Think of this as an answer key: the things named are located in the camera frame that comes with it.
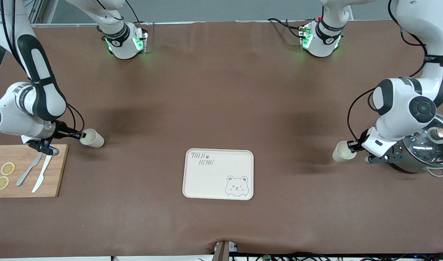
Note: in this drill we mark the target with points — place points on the grey-green cooking pot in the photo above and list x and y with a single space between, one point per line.
413 168

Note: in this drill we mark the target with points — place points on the grey plastic knife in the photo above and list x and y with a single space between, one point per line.
29 170

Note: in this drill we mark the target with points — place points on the glass pot lid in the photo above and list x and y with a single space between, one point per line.
435 148

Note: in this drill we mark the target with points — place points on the grey metal bracket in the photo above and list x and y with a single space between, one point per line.
223 251

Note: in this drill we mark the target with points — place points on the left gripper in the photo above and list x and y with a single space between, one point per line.
360 142

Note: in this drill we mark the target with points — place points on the cream tray with bear print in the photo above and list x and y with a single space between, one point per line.
214 181

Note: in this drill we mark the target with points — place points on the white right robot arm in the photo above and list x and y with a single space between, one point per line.
36 108

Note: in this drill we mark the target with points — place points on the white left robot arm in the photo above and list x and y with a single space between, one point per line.
395 108

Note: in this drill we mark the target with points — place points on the white plastic knife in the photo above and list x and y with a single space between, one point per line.
41 173

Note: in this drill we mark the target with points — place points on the silver table edge rail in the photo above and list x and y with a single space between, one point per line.
206 22

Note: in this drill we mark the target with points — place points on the white plastic cup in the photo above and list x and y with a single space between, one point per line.
341 154
94 139

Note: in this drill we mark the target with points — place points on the brown table cover mat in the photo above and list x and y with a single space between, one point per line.
221 90

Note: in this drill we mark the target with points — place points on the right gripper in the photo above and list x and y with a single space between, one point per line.
62 130

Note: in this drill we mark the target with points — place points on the aluminium frame post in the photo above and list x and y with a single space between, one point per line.
34 11

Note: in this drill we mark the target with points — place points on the wooden cutting board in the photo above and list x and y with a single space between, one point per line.
58 181

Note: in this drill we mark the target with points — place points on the lemon slice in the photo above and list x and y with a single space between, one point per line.
1 182
7 168

